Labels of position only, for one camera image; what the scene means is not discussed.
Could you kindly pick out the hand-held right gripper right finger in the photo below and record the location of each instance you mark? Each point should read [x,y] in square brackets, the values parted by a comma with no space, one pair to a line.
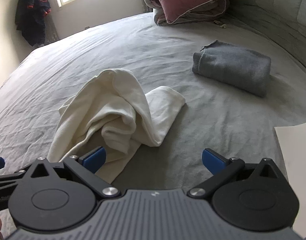
[213,160]

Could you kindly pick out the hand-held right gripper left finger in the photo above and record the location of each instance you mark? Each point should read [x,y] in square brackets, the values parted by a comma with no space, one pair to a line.
[94,158]

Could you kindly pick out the white printed sweatshirt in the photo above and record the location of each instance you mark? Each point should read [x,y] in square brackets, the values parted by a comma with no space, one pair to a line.
[105,105]

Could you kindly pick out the white paper sheet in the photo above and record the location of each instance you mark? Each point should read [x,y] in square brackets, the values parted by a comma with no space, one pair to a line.
[298,155]

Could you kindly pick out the grey folded sweater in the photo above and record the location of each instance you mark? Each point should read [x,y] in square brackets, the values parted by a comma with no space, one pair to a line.
[233,65]

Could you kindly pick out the bed with grey sheet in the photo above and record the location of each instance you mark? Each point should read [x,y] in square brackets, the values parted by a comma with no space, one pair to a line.
[143,50]

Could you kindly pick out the small beige tassel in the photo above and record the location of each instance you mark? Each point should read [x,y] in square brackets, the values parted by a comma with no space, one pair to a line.
[221,25]

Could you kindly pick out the folded grey duvet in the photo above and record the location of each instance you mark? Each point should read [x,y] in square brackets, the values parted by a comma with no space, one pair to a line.
[213,11]

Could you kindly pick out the dark hanging jacket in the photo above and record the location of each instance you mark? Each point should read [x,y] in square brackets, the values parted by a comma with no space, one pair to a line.
[30,17]

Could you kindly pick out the grey quilted bedspread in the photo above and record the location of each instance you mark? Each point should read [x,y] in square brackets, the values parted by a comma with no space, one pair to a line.
[280,12]

